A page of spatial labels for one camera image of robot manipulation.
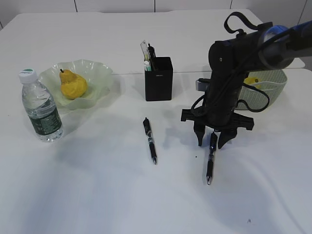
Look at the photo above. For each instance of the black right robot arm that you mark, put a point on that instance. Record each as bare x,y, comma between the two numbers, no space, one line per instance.
267,47

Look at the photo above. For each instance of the yellow pear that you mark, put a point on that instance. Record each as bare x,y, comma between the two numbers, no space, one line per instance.
72,85

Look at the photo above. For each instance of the black square pen holder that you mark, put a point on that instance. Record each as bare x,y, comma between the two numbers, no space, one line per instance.
159,83

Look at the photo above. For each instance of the green plastic woven basket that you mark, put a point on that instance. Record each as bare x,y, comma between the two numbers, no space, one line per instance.
273,82

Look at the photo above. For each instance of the yellow white waste paper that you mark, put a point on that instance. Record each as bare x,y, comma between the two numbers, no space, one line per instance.
254,82

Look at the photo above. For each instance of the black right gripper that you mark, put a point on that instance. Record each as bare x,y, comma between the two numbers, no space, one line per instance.
227,131

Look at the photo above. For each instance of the clear plastic water bottle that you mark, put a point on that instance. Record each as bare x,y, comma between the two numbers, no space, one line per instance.
40,107

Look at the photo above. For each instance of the black pen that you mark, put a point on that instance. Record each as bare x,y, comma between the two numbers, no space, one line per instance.
149,134
210,164
152,55

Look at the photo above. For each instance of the green glass wavy plate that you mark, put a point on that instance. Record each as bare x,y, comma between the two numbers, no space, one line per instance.
97,75

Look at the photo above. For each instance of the clear plastic ruler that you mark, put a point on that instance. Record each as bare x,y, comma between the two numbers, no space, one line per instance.
144,48

